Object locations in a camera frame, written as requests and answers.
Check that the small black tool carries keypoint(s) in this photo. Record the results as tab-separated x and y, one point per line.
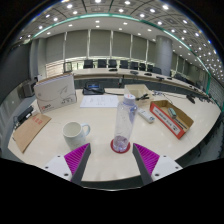
142	97

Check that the black desk phone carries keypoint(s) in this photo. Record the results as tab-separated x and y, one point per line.
93	89

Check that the grey tool in box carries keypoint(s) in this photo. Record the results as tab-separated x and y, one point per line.
172	113

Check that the red-edged open cardboard box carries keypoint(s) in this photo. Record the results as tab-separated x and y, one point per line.
163	118

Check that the small white remote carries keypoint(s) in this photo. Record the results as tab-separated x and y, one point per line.
146	115

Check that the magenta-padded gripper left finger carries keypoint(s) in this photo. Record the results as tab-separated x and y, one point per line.
63	165

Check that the small open beige box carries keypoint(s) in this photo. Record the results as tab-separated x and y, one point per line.
133	90

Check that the flat round red coaster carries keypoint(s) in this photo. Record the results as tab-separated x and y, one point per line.
128	148

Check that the row of black office chairs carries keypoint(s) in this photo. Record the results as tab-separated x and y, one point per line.
113	64

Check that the long curved conference desk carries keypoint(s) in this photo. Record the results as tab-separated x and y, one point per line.
113	80

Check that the grey box cabinet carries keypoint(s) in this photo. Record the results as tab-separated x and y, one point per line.
28	88

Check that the clear plastic water bottle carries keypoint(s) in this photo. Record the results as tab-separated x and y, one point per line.
124	123

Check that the white ceramic mug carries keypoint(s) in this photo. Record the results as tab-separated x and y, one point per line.
73	135

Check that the round ceiling lights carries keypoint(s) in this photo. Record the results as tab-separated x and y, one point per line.
97	1

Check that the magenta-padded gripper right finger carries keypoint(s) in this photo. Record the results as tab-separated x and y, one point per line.
160	165

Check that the white printed paper sheet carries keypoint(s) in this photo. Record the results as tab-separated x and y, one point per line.
98	101

